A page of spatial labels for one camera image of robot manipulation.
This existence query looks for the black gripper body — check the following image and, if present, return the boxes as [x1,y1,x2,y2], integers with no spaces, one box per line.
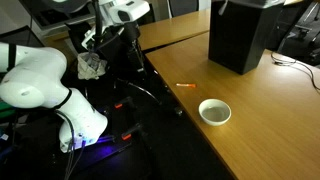
[121,21,142,48]

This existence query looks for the orange marker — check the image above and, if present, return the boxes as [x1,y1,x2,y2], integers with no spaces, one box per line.
[175,82,197,89]

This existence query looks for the white bowl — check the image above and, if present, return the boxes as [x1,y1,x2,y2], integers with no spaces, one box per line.
[198,98,232,127]

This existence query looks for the wooden conference table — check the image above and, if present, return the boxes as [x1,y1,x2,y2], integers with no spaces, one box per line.
[137,8,212,52]

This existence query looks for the black clamp orange tip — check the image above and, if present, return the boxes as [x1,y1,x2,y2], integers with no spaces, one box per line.
[112,96,136,111]
[120,122,145,142]

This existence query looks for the black robot mounting stand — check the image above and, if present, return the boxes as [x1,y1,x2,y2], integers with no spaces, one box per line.
[0,76,168,180]

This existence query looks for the black trash bin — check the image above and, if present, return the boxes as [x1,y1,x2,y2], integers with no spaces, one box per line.
[208,0,287,76]

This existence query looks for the green box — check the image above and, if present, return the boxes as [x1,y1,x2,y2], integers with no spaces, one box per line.
[0,101,17,120]

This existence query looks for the grey looped cable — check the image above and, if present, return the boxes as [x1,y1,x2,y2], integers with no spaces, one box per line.
[116,79,162,106]

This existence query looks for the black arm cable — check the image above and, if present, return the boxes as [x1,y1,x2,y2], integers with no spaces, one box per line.
[91,0,104,46]

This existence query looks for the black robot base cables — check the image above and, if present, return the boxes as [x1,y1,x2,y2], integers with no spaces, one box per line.
[54,109,88,180]

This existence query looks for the thin black table cable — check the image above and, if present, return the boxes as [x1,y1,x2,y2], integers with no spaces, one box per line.
[270,50,320,95]

